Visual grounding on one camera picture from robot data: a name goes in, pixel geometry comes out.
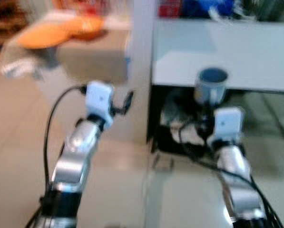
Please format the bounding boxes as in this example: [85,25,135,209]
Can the brown cardboard box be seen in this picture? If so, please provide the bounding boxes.
[55,28,132,85]

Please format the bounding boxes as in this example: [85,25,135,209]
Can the white table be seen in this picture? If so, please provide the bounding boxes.
[151,19,284,94]

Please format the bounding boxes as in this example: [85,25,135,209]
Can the red package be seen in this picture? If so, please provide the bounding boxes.
[158,0,183,19]

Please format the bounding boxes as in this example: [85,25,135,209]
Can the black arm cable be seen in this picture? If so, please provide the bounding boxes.
[177,120,284,228]
[41,85,88,209]

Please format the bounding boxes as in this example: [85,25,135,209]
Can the blue package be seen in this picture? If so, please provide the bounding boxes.
[182,0,235,20]

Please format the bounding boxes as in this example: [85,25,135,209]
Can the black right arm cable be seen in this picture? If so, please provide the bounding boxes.
[177,120,284,228]

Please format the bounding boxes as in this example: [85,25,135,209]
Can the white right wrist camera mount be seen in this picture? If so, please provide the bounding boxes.
[213,107,245,144]

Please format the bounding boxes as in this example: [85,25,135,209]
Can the orange flat item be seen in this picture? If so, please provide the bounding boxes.
[17,14,105,49]

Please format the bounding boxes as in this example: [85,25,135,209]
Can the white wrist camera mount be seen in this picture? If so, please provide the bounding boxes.
[213,107,245,144]
[85,81,115,127]

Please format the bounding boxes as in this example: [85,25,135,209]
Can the black and white bundle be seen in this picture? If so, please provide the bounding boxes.
[152,88,219,156]

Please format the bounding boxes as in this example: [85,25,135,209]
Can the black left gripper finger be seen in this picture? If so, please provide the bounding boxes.
[122,90,135,114]

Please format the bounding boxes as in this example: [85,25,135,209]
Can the clear plastic bag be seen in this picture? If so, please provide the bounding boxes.
[0,47,43,80]

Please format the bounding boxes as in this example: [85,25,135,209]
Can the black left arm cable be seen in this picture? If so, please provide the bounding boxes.
[41,85,88,209]

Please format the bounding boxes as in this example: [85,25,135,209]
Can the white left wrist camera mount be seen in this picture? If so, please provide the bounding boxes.
[85,81,115,127]

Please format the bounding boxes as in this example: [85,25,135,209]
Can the grey round cup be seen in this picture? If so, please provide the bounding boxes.
[195,68,229,106]

